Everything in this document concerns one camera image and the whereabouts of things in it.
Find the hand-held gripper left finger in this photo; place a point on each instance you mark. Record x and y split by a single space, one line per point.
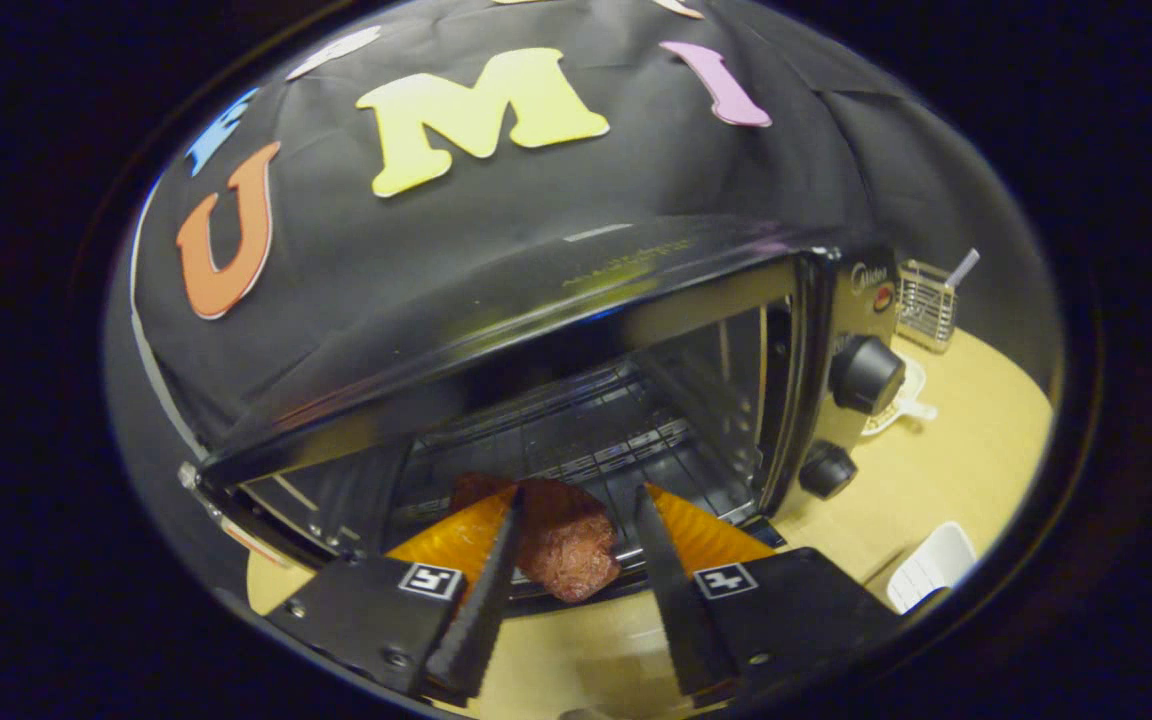
491 600

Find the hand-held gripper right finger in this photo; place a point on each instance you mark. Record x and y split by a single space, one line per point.
671 600

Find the brown meat piece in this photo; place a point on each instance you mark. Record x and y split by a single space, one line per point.
566 545

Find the black toaster oven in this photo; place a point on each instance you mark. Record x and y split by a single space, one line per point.
866 375

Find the white rectangular tray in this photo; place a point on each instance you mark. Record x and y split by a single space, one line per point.
931 570

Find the white divided dish with grains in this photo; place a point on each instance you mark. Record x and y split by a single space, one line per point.
904 405

